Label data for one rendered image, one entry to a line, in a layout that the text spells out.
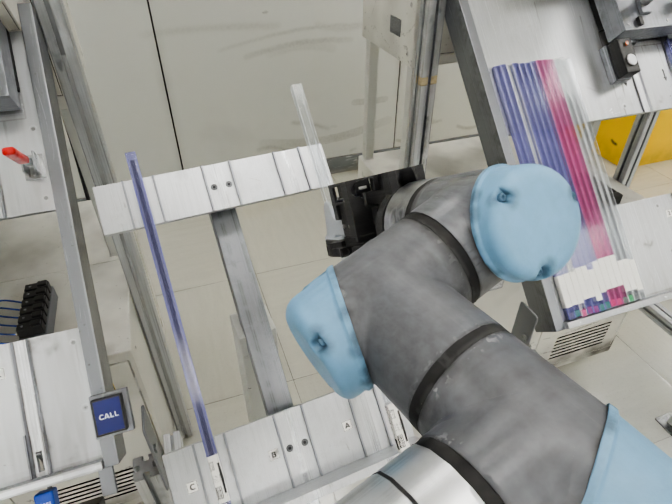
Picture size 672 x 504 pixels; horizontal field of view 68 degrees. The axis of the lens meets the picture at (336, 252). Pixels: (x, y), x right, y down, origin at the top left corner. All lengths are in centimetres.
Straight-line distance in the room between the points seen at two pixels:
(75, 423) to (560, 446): 70
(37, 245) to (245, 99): 143
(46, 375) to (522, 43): 104
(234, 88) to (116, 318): 164
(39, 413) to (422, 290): 66
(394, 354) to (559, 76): 94
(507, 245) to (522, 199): 3
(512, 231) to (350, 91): 248
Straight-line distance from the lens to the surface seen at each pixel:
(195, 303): 209
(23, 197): 87
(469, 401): 25
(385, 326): 28
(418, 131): 122
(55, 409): 84
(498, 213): 31
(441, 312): 28
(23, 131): 91
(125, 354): 111
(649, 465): 25
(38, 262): 143
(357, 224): 49
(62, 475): 83
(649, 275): 117
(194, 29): 249
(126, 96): 256
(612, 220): 112
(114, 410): 78
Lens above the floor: 138
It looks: 37 degrees down
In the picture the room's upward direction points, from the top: straight up
